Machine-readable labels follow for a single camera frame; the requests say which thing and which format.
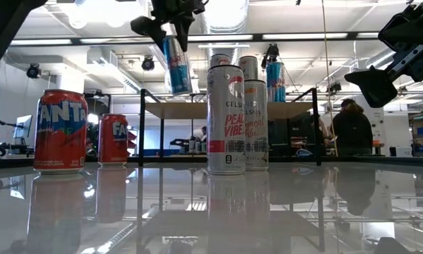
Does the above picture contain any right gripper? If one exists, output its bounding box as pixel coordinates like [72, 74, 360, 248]
[344, 0, 423, 109]

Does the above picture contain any computer monitor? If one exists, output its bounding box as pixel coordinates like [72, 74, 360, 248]
[13, 114, 34, 140]

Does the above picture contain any black ceiling camera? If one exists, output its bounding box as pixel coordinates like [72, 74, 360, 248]
[25, 63, 42, 79]
[141, 56, 155, 72]
[261, 43, 281, 71]

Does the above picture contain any red Fanta can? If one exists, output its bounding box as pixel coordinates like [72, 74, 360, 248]
[97, 113, 129, 169]
[32, 89, 90, 176]

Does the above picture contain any blue silver Red Bull can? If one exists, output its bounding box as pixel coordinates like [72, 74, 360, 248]
[266, 61, 287, 103]
[161, 34, 193, 97]

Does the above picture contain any black aluminium table frame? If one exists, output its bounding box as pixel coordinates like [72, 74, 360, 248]
[0, 155, 423, 170]

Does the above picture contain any white Celsius Tropical Vibe can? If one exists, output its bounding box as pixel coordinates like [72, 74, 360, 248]
[244, 79, 270, 173]
[237, 55, 259, 82]

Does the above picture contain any thin yellow pole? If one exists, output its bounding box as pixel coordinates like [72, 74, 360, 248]
[319, 0, 339, 158]

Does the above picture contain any person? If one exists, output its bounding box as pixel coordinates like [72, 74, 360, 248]
[316, 118, 334, 151]
[330, 98, 374, 158]

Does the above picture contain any black rounded object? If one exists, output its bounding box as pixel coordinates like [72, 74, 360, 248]
[373, 236, 414, 254]

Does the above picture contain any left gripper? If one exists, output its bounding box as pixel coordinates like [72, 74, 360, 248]
[129, 0, 207, 53]

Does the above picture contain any white cabinet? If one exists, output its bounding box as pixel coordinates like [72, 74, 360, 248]
[368, 105, 387, 145]

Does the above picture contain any wooden shelf with black frame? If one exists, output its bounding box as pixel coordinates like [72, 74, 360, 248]
[138, 87, 322, 167]

